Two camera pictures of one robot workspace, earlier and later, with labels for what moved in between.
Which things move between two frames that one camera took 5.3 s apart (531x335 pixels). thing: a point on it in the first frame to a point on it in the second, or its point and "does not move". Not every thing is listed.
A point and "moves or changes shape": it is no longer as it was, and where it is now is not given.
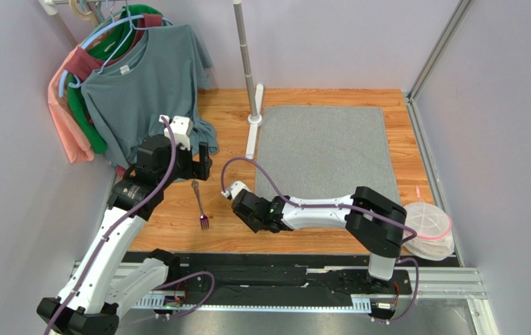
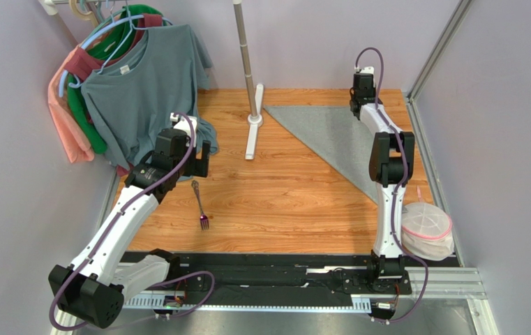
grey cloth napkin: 324,151 moves or changes shape
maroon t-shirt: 84,63 does not move
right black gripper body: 242,204 to 355,107
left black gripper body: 186,168 does not move
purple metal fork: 203,218 does not move
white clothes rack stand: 255,92 does not move
